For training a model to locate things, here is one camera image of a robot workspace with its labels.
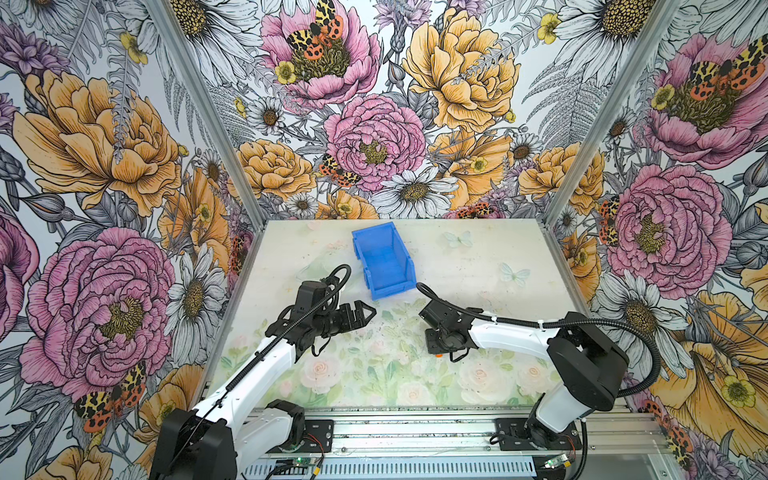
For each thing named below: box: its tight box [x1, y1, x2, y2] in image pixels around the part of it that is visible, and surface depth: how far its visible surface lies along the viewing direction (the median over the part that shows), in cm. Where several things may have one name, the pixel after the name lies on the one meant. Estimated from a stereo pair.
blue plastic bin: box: [352, 222, 417, 301], surface depth 109 cm
